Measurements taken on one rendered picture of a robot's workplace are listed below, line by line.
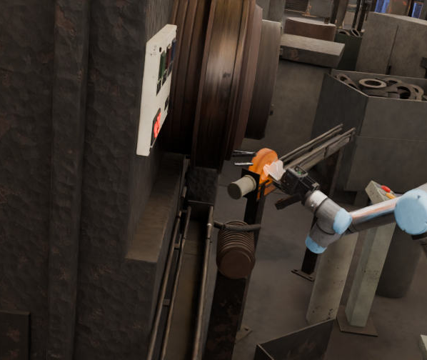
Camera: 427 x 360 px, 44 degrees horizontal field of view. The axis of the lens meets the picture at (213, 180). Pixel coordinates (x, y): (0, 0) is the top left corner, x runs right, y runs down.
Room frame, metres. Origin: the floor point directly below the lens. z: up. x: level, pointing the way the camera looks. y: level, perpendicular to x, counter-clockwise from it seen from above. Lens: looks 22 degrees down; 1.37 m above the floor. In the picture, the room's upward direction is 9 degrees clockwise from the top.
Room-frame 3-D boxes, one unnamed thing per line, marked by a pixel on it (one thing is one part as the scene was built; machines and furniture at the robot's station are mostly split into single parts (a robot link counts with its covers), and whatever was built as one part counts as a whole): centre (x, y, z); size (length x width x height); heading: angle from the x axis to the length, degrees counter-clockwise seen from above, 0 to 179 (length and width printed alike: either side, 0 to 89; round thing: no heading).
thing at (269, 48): (1.28, -0.08, 1.11); 0.28 x 0.06 x 0.28; 1
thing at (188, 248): (1.30, 0.02, 0.66); 0.19 x 0.07 x 0.01; 1
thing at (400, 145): (3.76, -1.22, 0.39); 1.03 x 0.83 x 0.77; 106
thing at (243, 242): (1.61, -0.11, 0.27); 0.22 x 0.13 x 0.53; 1
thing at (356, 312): (1.98, -0.70, 0.31); 0.24 x 0.16 x 0.62; 1
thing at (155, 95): (0.94, 0.12, 1.15); 0.26 x 0.02 x 0.18; 1
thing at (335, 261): (1.93, -0.54, 0.26); 0.12 x 0.12 x 0.52
